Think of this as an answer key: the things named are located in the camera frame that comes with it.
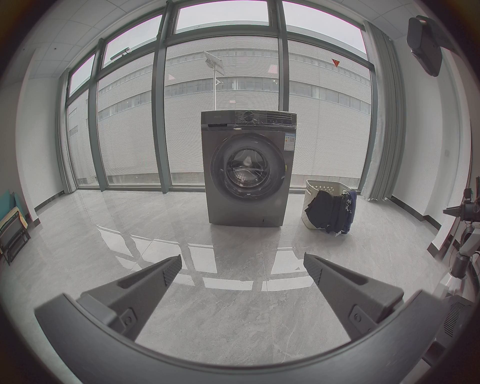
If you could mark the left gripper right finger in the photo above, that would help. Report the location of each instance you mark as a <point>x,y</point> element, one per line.
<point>341,288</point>

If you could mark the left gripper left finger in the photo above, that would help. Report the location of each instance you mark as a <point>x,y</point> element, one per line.
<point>150,285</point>

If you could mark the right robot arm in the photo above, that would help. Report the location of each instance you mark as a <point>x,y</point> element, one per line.
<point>467,247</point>

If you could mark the heap of dark clothes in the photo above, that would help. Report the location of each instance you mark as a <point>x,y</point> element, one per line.
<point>330,212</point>

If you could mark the cream laundry basket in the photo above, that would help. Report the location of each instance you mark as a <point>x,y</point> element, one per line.
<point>310,187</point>

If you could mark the grey washing machine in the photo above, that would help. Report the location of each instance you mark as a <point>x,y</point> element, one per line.
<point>213,195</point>

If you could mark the black folding chair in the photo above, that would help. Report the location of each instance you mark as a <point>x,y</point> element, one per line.
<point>13,232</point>

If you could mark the window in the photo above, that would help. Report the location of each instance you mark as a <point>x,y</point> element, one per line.
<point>161,112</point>

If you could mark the white curtain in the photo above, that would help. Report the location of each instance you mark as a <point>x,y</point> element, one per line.
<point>386,112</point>

